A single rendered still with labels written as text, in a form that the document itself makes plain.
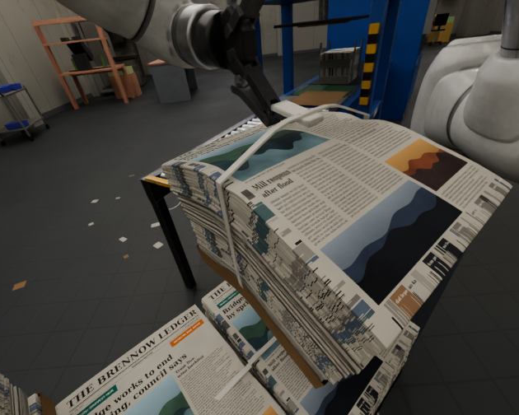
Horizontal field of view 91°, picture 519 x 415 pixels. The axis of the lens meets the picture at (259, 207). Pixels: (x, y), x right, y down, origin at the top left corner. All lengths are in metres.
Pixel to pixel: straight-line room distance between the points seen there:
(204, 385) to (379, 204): 0.43
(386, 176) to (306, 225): 0.13
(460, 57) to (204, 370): 0.76
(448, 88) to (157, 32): 0.54
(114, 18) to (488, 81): 0.55
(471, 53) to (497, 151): 0.22
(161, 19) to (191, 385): 0.61
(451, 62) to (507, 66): 0.18
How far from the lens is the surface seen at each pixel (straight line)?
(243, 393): 0.54
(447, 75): 0.68
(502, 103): 0.52
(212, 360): 0.57
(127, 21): 0.52
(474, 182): 0.39
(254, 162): 0.32
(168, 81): 6.86
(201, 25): 0.45
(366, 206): 0.28
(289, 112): 0.35
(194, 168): 0.34
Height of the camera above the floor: 1.33
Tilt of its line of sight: 36 degrees down
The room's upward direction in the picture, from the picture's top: 6 degrees counter-clockwise
